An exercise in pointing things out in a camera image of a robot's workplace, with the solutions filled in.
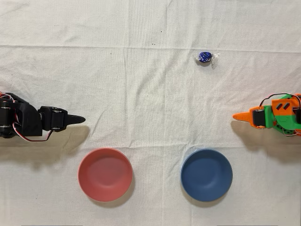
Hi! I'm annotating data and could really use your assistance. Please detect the orange arm gripper cable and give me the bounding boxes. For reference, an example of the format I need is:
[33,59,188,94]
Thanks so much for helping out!
[259,92,301,111]

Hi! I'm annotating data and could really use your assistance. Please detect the orange arm servo cable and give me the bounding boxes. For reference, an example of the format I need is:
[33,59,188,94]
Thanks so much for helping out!
[281,128,298,138]

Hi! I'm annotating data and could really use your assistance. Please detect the pink bowl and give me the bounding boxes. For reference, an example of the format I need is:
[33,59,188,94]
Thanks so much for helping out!
[78,147,134,202]

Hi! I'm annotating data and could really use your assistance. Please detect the blue bowl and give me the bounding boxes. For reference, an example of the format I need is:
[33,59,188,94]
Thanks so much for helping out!
[180,148,234,202]

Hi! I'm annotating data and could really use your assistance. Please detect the black arm gripper cable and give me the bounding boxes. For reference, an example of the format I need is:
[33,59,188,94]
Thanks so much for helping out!
[13,120,54,142]

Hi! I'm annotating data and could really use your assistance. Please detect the white tablecloth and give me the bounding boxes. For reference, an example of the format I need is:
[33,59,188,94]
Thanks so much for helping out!
[0,0,301,226]

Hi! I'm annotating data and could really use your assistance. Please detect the blue candy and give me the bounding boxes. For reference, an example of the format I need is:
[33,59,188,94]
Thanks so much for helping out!
[193,50,221,69]

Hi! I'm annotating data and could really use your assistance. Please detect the black arm servo cable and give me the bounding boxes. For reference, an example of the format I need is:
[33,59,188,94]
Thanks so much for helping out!
[0,92,17,103]

